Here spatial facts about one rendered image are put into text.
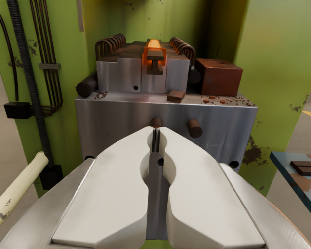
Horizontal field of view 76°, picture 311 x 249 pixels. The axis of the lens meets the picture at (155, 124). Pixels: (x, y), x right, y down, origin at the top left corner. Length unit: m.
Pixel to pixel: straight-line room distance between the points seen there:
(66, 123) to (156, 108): 0.38
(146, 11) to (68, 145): 0.60
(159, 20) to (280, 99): 0.55
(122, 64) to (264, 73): 0.42
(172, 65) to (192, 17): 0.50
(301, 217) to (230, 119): 1.30
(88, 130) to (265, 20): 0.52
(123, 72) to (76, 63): 0.21
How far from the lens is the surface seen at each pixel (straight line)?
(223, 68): 0.48
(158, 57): 0.34
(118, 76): 0.46
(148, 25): 0.92
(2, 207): 0.65
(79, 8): 0.61
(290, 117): 0.78
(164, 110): 0.42
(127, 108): 0.42
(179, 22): 0.93
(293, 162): 0.58
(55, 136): 0.75
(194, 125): 0.40
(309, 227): 1.66
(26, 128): 0.78
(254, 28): 0.64
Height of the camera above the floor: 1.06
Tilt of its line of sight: 27 degrees down
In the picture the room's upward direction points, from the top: 3 degrees clockwise
